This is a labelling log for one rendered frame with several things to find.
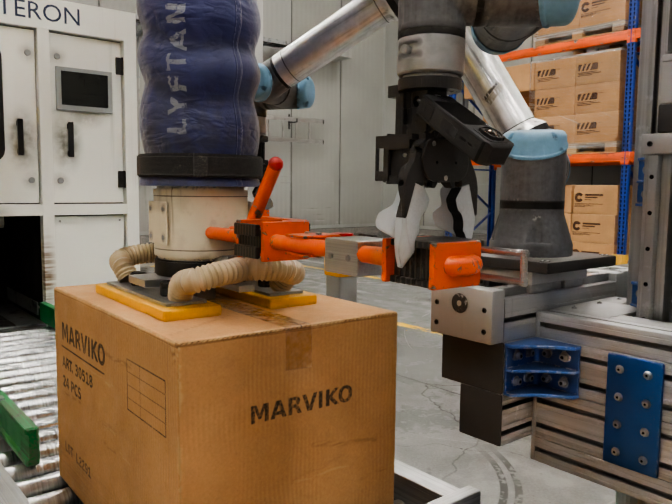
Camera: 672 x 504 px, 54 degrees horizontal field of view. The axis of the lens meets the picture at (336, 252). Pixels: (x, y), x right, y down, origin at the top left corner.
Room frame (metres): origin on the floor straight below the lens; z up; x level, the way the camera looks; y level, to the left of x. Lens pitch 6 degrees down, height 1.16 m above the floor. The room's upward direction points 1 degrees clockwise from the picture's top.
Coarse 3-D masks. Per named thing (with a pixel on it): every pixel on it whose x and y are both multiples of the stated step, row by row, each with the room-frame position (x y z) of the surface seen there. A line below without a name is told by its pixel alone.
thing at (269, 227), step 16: (240, 224) 1.00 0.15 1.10; (256, 224) 0.97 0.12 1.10; (272, 224) 0.98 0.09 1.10; (288, 224) 0.99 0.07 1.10; (304, 224) 1.01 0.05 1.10; (240, 240) 1.02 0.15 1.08; (256, 240) 0.98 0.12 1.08; (240, 256) 1.03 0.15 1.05; (256, 256) 0.97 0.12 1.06; (272, 256) 0.98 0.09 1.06; (288, 256) 0.99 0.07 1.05
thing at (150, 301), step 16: (144, 272) 1.22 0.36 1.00; (96, 288) 1.26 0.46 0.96; (112, 288) 1.21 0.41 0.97; (128, 288) 1.18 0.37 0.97; (144, 288) 1.18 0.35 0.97; (160, 288) 1.10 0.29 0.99; (128, 304) 1.12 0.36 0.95; (144, 304) 1.07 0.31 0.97; (160, 304) 1.05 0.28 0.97; (176, 304) 1.04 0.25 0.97; (192, 304) 1.06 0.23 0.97; (208, 304) 1.06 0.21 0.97
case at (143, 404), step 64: (64, 320) 1.28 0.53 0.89; (128, 320) 1.01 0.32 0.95; (192, 320) 1.02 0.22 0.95; (256, 320) 1.02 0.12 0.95; (320, 320) 1.03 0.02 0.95; (384, 320) 1.09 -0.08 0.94; (64, 384) 1.29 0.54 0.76; (128, 384) 1.01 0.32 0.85; (192, 384) 0.88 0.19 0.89; (256, 384) 0.94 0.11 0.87; (320, 384) 1.01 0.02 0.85; (384, 384) 1.09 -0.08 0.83; (64, 448) 1.30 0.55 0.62; (128, 448) 1.02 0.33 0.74; (192, 448) 0.88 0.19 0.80; (256, 448) 0.94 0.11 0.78; (320, 448) 1.01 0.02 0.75; (384, 448) 1.09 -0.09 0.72
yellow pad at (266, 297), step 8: (264, 280) 1.21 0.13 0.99; (216, 288) 1.28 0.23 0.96; (256, 288) 1.20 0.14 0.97; (264, 288) 1.20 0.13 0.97; (232, 296) 1.22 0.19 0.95; (240, 296) 1.20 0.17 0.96; (248, 296) 1.18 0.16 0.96; (256, 296) 1.15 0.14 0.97; (264, 296) 1.14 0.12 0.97; (272, 296) 1.14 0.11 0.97; (280, 296) 1.15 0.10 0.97; (288, 296) 1.15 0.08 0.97; (296, 296) 1.15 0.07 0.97; (304, 296) 1.16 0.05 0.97; (312, 296) 1.17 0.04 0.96; (256, 304) 1.15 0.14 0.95; (264, 304) 1.13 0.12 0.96; (272, 304) 1.12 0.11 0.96; (280, 304) 1.13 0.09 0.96; (288, 304) 1.14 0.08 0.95; (296, 304) 1.15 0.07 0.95; (304, 304) 1.16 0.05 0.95
